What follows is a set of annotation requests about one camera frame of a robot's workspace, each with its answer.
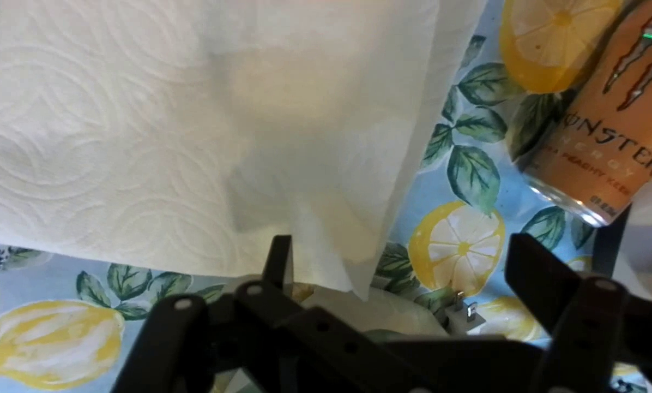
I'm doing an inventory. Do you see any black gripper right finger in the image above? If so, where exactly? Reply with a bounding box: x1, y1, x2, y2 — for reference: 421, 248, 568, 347
505, 233, 652, 393

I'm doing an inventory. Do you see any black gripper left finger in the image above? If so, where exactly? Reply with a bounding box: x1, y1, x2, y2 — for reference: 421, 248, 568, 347
112, 233, 430, 393

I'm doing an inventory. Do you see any white paper towel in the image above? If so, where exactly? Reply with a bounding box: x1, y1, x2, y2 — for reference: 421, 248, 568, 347
0, 0, 491, 300

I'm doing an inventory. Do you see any brown energy drink can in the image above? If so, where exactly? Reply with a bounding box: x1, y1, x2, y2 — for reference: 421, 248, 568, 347
498, 0, 652, 229

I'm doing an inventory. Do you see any lemon print tablecloth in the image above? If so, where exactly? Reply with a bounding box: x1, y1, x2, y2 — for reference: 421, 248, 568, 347
0, 0, 652, 393

